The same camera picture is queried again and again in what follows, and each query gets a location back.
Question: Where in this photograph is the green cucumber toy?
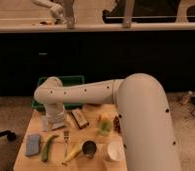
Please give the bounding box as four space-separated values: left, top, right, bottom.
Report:
41 135 59 162

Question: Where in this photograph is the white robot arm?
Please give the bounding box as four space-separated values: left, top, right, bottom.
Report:
34 73 182 171

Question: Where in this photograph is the metal cup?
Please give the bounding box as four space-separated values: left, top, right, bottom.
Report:
82 140 97 158

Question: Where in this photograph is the blue sponge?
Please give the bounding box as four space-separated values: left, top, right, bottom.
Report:
25 134 41 157

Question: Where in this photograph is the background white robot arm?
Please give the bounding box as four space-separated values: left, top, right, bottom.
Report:
31 0 65 24

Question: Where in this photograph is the black chair wheel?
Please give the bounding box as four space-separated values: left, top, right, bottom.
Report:
0 130 16 141

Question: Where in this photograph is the green lettuce toy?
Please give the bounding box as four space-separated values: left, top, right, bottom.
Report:
98 120 113 136

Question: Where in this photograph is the wooden shelf rail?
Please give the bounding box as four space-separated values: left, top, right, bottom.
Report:
0 0 195 34

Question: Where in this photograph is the grey cloth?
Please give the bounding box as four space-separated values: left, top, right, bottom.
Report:
41 115 48 132

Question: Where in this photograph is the brown chocolate bar box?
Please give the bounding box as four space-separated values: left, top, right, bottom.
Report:
71 109 89 129

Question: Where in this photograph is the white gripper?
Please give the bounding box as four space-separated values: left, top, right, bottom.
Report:
45 109 68 131

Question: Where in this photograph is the metal fork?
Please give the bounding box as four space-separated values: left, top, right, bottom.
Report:
63 130 69 158

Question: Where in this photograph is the green plastic tray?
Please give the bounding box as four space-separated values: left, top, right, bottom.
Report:
32 75 85 112

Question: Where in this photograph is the yellow banana toy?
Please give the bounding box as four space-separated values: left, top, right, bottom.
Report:
62 142 83 165

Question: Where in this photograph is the white paper cup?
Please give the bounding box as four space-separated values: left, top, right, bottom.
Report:
107 141 123 162

